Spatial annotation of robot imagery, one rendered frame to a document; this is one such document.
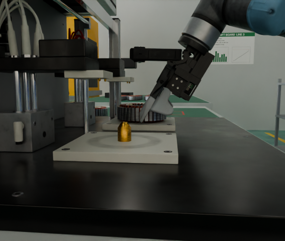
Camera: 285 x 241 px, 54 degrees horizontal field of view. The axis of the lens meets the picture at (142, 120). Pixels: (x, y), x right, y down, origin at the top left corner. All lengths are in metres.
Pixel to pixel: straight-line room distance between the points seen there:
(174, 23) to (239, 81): 1.72
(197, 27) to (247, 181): 0.40
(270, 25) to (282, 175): 0.31
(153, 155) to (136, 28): 5.58
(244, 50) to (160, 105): 5.38
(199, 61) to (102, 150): 0.35
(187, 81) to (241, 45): 5.33
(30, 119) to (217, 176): 0.25
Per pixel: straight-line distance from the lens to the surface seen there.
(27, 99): 0.44
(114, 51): 0.84
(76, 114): 0.63
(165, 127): 0.56
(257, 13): 0.56
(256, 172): 0.32
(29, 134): 0.40
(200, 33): 0.61
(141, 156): 0.33
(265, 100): 6.00
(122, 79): 0.61
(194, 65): 0.63
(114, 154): 0.33
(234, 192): 0.26
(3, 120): 0.42
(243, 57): 5.90
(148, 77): 5.73
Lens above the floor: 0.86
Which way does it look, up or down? 7 degrees down
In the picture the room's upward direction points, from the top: straight up
